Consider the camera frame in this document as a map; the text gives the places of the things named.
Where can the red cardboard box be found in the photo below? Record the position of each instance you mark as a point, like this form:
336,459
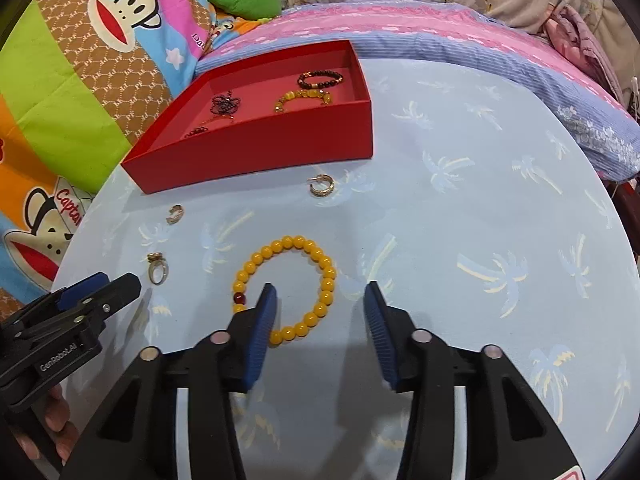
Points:
275,135

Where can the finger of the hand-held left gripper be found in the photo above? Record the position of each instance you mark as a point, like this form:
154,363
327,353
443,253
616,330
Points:
120,290
82,285

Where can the garnet bead bow ornament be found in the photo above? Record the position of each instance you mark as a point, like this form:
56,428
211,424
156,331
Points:
225,104

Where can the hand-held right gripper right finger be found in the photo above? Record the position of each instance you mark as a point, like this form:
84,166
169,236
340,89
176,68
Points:
380,335

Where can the pink and blue striped blanket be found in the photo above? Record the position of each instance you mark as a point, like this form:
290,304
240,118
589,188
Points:
450,25

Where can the gold hoop earring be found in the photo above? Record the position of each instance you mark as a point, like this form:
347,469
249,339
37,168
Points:
320,191
172,220

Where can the pink crumpled cloth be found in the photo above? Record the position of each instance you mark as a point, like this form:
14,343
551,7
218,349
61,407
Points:
580,45

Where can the colourful monkey print quilt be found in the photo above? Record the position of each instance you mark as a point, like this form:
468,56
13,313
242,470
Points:
75,85

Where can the person's left hand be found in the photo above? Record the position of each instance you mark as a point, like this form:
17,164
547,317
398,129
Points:
60,435

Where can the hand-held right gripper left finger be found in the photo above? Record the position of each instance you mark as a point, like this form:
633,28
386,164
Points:
260,335

